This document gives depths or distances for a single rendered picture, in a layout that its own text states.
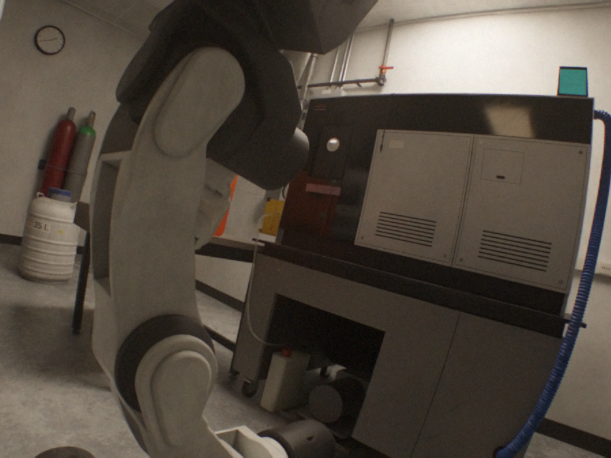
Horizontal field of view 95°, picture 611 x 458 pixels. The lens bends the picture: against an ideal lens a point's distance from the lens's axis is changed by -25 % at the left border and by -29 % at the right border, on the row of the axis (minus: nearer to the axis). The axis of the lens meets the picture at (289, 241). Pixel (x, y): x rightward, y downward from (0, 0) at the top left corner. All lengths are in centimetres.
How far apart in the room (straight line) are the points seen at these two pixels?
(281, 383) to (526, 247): 111
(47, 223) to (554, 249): 293
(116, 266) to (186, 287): 10
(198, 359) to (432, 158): 110
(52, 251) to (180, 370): 254
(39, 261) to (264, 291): 191
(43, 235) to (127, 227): 252
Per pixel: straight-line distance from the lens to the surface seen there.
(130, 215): 39
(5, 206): 436
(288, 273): 147
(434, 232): 127
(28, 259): 298
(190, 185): 41
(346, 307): 131
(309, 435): 86
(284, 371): 160
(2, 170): 434
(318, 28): 51
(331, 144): 156
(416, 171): 135
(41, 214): 291
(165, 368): 42
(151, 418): 46
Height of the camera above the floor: 78
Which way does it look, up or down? 1 degrees down
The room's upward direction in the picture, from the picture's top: 13 degrees clockwise
